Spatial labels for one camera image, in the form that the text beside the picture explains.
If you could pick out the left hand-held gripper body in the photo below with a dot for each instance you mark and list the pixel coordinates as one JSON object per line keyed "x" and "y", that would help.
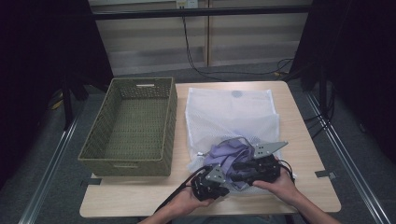
{"x": 208, "y": 183}

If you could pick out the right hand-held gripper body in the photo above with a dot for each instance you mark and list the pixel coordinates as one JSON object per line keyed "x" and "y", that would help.
{"x": 264, "y": 165}

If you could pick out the purple shirt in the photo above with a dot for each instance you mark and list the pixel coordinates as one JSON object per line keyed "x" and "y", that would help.
{"x": 229, "y": 155}

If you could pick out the white mesh laundry bag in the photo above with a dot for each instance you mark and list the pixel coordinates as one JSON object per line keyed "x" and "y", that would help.
{"x": 230, "y": 115}

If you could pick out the green woven basket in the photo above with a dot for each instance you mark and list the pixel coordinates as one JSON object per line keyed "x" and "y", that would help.
{"x": 137, "y": 124}

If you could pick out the person's left hand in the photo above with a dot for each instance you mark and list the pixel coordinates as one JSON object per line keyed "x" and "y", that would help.
{"x": 186, "y": 202}

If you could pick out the person's right hand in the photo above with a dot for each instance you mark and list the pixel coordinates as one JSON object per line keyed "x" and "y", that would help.
{"x": 281, "y": 188}

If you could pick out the black metal stand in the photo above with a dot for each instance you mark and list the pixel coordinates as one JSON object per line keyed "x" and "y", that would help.
{"x": 67, "y": 105}
{"x": 323, "y": 93}

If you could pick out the dark curtain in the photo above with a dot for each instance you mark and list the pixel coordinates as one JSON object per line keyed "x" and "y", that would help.
{"x": 358, "y": 62}
{"x": 40, "y": 62}

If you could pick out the black horizontal bar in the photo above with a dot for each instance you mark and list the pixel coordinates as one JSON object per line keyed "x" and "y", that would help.
{"x": 199, "y": 13}

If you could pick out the aluminium floor rail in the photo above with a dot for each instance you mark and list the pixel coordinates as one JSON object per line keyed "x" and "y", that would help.
{"x": 46, "y": 174}
{"x": 348, "y": 155}

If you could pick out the white wall power outlet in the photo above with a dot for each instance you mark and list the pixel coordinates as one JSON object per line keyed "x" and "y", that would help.
{"x": 186, "y": 3}

